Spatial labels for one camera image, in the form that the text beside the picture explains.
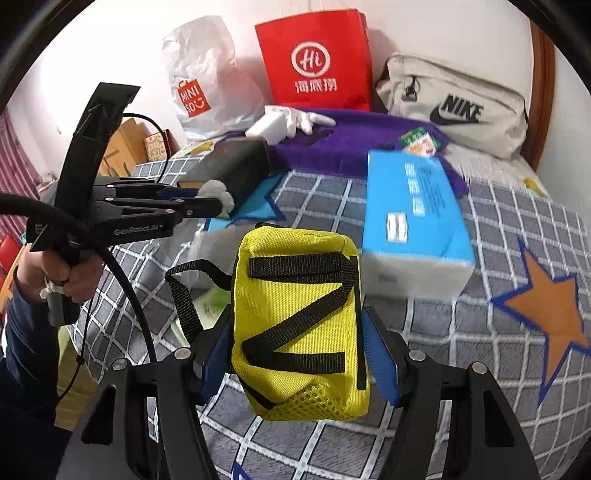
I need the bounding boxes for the clear plastic bag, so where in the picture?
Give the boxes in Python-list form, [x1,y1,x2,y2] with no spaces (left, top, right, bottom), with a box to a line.
[187,180,249,274]

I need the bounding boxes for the yellow pouch with black straps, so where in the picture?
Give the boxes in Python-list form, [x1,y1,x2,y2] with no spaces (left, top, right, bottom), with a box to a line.
[164,222,372,422]

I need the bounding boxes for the white orange snack sachet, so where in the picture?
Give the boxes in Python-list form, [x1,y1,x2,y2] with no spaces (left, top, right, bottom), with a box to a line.
[403,134,441,158]

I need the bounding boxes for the green tea tissue pack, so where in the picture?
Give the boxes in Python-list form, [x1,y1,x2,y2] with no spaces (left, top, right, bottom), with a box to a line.
[170,286,231,347]

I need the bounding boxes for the green wet wipe packet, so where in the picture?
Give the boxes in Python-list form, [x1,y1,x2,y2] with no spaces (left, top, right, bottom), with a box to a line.
[399,127,435,147]

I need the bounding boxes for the person's left hand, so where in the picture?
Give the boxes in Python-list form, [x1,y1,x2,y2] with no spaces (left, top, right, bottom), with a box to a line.
[15,246,103,304]

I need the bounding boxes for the brown patterned box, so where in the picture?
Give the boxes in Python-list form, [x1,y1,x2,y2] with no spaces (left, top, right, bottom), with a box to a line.
[144,130,172,162]

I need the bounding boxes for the wooden headboard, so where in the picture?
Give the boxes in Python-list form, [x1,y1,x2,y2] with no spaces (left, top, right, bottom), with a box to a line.
[98,118,148,177]

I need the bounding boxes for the dark green tea tin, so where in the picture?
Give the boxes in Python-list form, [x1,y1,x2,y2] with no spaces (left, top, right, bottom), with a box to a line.
[177,138,271,189]

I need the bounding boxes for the white Miniso plastic bag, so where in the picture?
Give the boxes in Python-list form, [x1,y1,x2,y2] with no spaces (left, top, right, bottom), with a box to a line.
[162,16,264,142]

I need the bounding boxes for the blue tissue pack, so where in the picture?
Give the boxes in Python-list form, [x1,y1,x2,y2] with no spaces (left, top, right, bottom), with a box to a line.
[361,150,476,300]

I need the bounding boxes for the grey checked tablecloth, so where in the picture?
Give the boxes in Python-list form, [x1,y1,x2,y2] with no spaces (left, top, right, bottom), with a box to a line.
[68,147,590,479]

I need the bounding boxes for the purple towel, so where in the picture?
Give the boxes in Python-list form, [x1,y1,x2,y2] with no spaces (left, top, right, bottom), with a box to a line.
[225,108,470,199]

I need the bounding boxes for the red Haidilao paper bag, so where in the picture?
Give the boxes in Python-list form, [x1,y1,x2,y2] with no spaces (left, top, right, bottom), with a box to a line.
[256,9,373,112]

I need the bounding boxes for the grey Nike pouch bag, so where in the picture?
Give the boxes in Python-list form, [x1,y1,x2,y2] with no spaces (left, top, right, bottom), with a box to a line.
[376,52,528,159]

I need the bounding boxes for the wooden door frame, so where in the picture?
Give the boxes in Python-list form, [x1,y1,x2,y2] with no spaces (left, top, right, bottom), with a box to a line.
[521,22,556,171]

